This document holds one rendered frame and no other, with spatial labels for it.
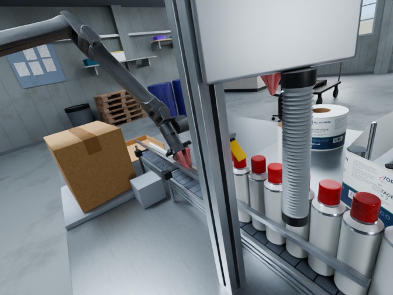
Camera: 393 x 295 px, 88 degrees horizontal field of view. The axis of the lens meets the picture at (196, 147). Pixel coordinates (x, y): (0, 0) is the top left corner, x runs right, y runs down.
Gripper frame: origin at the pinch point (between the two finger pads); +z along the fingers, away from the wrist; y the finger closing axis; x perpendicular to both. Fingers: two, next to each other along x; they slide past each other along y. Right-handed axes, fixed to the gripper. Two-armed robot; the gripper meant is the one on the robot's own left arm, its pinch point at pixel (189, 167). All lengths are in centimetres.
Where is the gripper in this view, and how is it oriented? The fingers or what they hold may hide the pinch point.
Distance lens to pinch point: 80.4
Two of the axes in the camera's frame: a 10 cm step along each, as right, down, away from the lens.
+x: -3.3, 3.9, 8.6
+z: 5.0, 8.4, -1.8
